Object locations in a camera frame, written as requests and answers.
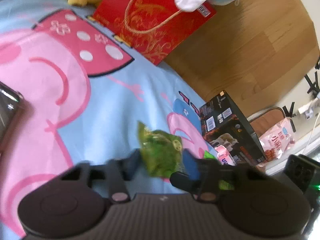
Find Peppa Pig bed sheet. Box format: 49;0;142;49
1;0;216;239

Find smartphone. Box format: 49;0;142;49
0;82;23;146

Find green snack packet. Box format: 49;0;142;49
137;122;184;179

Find black printed storage box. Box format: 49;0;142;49
200;90;266;166

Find white power strip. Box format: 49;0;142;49
298;98;319;120

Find red gift bag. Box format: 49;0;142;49
93;0;216;64

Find wooden headboard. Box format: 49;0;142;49
165;0;319;116

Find pink snack bag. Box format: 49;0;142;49
259;118;295;162

